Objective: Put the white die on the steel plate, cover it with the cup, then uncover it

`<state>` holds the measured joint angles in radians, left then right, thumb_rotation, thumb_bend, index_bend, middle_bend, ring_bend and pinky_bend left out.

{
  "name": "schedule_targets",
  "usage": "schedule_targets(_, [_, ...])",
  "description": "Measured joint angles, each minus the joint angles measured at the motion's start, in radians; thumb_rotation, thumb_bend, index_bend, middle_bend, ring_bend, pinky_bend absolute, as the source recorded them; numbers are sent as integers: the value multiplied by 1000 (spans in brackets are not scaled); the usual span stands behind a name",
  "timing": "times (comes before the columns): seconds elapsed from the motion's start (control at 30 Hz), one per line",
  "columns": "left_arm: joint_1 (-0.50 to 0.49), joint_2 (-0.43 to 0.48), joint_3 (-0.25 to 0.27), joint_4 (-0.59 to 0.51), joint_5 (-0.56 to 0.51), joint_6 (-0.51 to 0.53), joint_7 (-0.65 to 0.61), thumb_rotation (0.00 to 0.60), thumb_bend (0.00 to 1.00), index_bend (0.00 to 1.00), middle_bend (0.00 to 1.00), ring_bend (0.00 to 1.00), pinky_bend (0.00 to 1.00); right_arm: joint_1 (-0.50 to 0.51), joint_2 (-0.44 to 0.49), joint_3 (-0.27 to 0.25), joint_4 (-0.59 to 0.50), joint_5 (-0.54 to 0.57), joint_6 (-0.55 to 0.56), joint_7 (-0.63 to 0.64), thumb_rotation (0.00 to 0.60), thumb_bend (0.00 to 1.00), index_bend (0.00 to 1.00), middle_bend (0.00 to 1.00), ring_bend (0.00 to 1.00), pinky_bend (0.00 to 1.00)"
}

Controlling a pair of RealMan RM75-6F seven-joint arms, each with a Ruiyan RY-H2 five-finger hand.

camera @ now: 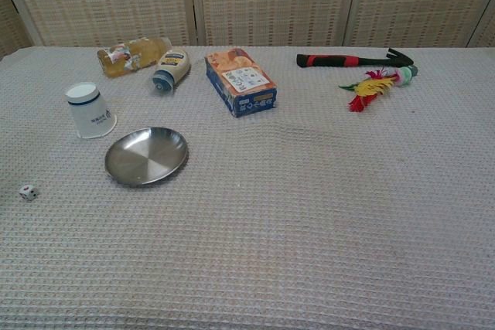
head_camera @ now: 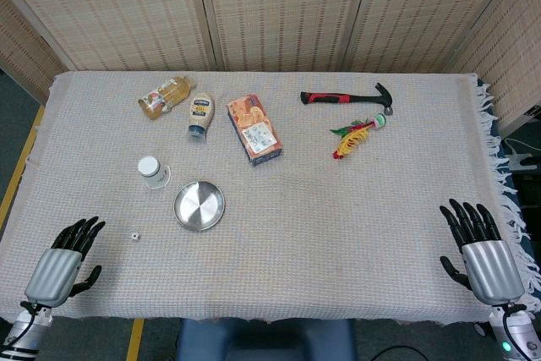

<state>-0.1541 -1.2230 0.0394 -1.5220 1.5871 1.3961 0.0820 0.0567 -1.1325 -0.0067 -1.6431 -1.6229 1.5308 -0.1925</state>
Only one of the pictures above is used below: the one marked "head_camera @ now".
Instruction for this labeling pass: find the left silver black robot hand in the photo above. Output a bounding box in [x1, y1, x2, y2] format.
[23, 216, 107, 308]

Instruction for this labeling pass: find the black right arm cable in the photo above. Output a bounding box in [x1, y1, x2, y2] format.
[500, 304, 515, 343]

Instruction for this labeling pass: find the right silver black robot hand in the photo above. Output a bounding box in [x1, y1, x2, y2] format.
[439, 199, 526, 306]

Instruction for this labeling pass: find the red black claw hammer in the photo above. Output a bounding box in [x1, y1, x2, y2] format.
[299, 82, 396, 118]

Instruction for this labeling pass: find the bamboo folding screen panel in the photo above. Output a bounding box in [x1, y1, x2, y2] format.
[0, 0, 68, 104]
[447, 0, 541, 136]
[344, 0, 525, 74]
[196, 0, 375, 73]
[0, 0, 216, 73]

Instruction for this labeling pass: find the amber juice bottle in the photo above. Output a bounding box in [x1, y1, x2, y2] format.
[137, 74, 196, 122]

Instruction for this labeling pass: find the white lidded jar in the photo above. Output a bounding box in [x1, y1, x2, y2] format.
[137, 156, 172, 190]

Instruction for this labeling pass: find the white plug with cable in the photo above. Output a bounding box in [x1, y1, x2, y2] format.
[504, 138, 536, 172]

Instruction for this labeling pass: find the beige woven fringed tablecloth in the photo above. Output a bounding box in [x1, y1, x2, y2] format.
[0, 69, 541, 329]

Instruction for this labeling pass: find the black floor cable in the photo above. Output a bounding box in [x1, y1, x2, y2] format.
[370, 344, 430, 361]

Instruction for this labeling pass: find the round metal plate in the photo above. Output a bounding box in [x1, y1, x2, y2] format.
[172, 180, 227, 233]

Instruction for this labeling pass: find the black equipment box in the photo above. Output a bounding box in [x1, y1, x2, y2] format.
[511, 170, 541, 212]

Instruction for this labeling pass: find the yellow floor tape strip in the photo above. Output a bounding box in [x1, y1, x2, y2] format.
[125, 318, 145, 361]
[0, 105, 46, 229]

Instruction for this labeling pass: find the mayonnaise squeeze bottle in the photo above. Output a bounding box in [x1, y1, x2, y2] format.
[186, 91, 216, 142]

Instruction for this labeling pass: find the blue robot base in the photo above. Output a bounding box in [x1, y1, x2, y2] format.
[175, 317, 358, 361]

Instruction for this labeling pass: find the colourful feather shuttlecock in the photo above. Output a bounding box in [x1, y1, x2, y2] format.
[329, 112, 388, 162]

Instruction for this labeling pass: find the orange snack box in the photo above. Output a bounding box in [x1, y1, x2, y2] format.
[226, 92, 285, 167]

